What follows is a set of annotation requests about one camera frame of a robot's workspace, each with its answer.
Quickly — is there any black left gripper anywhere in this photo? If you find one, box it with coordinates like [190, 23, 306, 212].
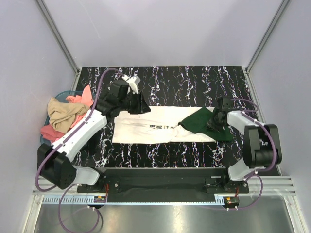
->
[119, 90, 151, 115]

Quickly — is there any cream and green t-shirt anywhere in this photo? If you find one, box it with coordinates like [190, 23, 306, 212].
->
[112, 106, 233, 144]

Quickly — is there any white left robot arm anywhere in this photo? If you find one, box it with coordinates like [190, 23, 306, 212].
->
[36, 76, 151, 192]

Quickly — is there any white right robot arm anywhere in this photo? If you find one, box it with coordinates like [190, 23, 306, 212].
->
[205, 97, 282, 195]

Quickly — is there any beige t-shirt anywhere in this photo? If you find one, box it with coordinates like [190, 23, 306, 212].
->
[47, 98, 90, 133]

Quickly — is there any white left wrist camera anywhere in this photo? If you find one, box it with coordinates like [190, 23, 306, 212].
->
[122, 75, 140, 94]

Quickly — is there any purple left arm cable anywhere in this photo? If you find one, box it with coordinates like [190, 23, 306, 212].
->
[35, 67, 126, 233]

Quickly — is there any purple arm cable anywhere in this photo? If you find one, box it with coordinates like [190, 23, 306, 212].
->
[35, 67, 126, 233]
[201, 98, 277, 211]

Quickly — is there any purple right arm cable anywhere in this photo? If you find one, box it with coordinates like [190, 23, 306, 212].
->
[201, 98, 277, 211]

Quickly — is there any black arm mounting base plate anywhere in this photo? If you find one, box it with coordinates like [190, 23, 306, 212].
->
[77, 168, 235, 200]

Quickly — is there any grey slotted cable duct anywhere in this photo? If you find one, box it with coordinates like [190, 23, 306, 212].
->
[43, 195, 224, 206]

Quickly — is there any right aluminium frame post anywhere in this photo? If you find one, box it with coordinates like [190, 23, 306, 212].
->
[245, 0, 291, 73]

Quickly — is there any aluminium frame post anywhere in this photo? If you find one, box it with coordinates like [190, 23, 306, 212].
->
[245, 0, 291, 73]
[35, 0, 80, 74]

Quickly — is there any left aluminium frame post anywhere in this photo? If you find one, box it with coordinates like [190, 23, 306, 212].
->
[35, 0, 80, 74]

